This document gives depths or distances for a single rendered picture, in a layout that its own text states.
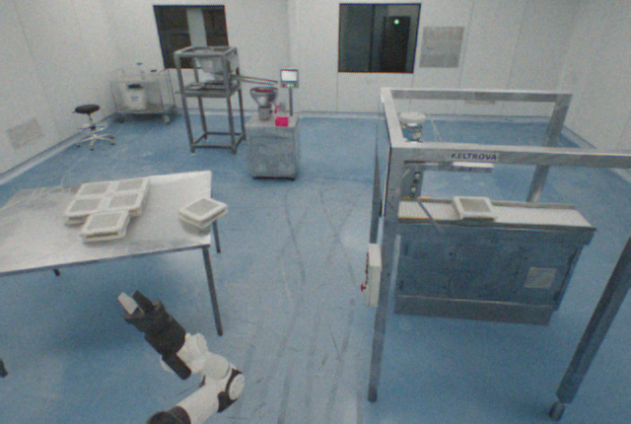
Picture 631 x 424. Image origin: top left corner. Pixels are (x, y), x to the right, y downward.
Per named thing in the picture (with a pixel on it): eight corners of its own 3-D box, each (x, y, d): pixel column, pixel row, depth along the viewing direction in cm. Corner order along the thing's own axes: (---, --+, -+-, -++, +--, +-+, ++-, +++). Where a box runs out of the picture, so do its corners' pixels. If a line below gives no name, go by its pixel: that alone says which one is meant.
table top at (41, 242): (-66, 286, 214) (-69, 281, 212) (21, 193, 308) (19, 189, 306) (210, 247, 244) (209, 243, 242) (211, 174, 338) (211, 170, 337)
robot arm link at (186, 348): (188, 315, 111) (209, 338, 116) (156, 330, 112) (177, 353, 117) (182, 346, 101) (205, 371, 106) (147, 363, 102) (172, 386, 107)
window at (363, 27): (337, 72, 707) (339, 3, 652) (337, 72, 708) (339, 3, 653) (413, 73, 695) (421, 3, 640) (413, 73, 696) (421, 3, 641)
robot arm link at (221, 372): (221, 354, 118) (248, 368, 133) (196, 345, 123) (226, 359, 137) (205, 390, 113) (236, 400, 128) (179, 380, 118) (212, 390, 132)
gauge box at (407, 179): (385, 195, 242) (387, 168, 233) (385, 187, 252) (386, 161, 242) (420, 197, 240) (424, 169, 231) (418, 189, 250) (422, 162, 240)
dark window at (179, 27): (164, 68, 734) (152, 4, 681) (165, 68, 735) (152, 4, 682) (231, 69, 723) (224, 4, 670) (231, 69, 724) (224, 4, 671)
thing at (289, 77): (281, 117, 501) (279, 68, 471) (283, 114, 510) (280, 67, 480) (299, 117, 499) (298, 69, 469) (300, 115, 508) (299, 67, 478)
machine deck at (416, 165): (387, 169, 233) (388, 163, 232) (385, 145, 267) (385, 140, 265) (493, 173, 228) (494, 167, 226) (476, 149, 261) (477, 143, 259)
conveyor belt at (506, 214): (384, 226, 259) (385, 219, 256) (382, 206, 281) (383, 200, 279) (595, 237, 246) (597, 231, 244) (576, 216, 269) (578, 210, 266)
